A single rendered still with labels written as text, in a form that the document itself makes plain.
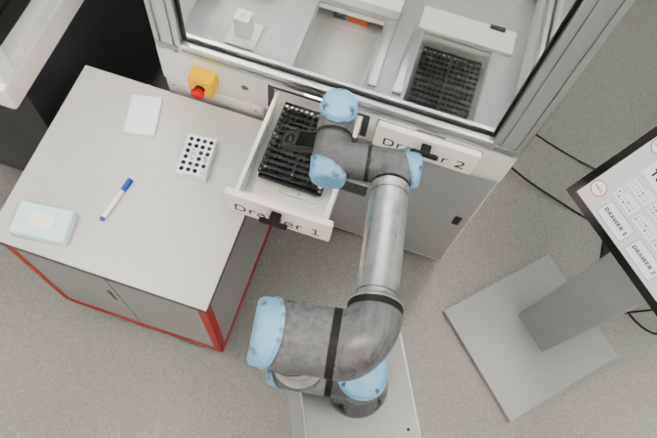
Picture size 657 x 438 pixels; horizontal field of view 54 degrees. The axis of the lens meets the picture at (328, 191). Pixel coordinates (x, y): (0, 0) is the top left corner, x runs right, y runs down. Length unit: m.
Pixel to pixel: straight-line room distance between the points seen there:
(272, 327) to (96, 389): 1.55
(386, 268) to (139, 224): 0.89
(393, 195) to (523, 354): 1.48
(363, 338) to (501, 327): 1.58
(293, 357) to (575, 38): 0.82
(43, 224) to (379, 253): 1.00
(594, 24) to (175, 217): 1.14
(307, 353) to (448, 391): 1.53
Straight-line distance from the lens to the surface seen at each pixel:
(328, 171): 1.25
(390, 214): 1.19
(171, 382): 2.48
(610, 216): 1.74
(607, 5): 1.32
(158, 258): 1.79
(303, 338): 1.04
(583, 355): 2.68
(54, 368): 2.59
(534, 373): 2.59
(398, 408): 1.68
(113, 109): 2.00
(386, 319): 1.07
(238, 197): 1.64
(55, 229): 1.83
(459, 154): 1.78
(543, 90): 1.53
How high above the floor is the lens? 2.43
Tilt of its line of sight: 66 degrees down
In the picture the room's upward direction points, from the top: 10 degrees clockwise
